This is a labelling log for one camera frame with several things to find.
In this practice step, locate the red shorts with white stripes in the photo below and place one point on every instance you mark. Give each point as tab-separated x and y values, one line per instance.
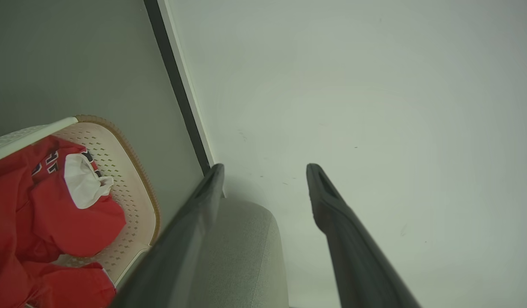
75	286

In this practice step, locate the red basketball jersey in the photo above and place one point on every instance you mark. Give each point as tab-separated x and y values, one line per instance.
45	214

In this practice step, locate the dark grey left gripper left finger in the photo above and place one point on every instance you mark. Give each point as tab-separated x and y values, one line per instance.
178	256

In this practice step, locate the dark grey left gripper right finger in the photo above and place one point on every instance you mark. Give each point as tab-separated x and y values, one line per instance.
357	265

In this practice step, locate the black baseboard strip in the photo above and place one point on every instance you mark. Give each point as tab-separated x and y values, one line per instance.
179	85

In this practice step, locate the grey fabric sofa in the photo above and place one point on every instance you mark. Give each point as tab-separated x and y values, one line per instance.
246	265

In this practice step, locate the cream perforated laundry basket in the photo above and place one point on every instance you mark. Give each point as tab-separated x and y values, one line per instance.
118	171

